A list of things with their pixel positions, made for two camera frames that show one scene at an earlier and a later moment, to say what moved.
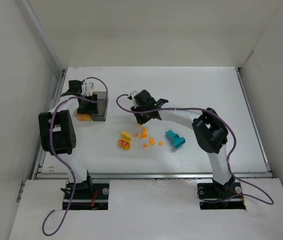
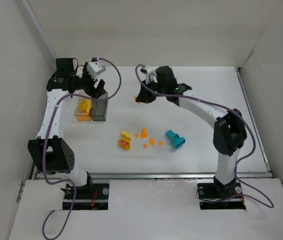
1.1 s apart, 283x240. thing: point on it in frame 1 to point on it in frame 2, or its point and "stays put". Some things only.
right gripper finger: [140, 118] to [145, 95]
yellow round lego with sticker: [124, 142] stays put
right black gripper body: [141, 116] to [148, 91]
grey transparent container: [102, 107] stays put
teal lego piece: [177, 140] stays put
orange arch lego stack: [144, 133] stays put
